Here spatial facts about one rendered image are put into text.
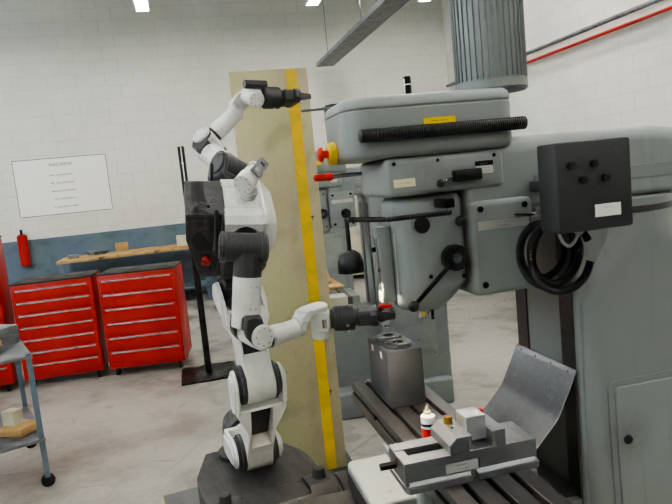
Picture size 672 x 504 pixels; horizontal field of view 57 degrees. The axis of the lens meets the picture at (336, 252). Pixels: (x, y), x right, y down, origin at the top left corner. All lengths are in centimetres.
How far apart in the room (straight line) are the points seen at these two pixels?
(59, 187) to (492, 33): 950
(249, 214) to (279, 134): 142
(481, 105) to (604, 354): 76
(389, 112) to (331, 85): 949
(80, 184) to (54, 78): 168
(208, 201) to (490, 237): 92
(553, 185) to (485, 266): 32
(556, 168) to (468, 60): 45
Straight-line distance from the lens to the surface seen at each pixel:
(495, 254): 172
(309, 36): 1115
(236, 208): 205
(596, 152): 156
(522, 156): 176
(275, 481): 254
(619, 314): 187
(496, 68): 177
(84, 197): 1075
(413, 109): 162
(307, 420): 365
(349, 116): 158
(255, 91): 255
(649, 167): 199
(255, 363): 225
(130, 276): 621
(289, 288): 343
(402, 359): 202
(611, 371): 189
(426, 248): 166
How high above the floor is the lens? 169
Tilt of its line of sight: 7 degrees down
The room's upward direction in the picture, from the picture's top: 6 degrees counter-clockwise
